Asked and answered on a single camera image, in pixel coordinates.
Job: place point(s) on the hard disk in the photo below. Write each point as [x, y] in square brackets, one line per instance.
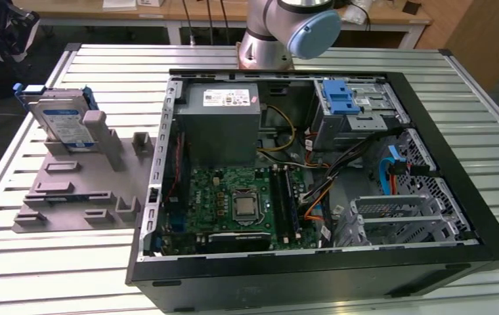
[61, 124]

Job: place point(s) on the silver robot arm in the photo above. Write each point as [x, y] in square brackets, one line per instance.
[262, 49]

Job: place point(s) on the small white box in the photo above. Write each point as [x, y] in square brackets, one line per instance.
[150, 2]

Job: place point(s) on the wooden workbench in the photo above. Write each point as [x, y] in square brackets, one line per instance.
[165, 14]

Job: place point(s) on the grey parts rack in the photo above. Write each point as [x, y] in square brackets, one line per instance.
[82, 170]

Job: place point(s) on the grey power supply unit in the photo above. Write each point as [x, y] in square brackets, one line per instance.
[213, 138]

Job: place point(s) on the green motherboard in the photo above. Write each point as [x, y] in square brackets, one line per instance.
[213, 183]

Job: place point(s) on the silver CPU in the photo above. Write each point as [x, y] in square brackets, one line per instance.
[244, 206]

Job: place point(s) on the CPU socket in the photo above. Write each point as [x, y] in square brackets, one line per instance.
[244, 219]

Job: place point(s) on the blue plastic drive latch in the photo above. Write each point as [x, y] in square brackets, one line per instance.
[338, 98]

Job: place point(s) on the clear plastic bag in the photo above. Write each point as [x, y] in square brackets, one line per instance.
[356, 14]

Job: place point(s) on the black RAM slot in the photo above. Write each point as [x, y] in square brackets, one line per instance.
[278, 203]

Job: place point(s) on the black graphics card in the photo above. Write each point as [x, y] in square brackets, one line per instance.
[236, 241]

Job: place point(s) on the installed RAM stick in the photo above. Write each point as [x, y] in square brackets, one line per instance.
[292, 203]

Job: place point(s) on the metal optical drive cage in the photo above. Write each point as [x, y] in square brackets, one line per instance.
[363, 126]

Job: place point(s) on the small black box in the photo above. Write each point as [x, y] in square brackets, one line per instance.
[412, 7]

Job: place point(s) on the black open PC case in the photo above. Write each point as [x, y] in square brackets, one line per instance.
[274, 288]

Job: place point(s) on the brown wooden cabinet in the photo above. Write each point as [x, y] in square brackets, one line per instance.
[485, 33]

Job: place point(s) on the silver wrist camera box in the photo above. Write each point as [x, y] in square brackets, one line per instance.
[25, 39]

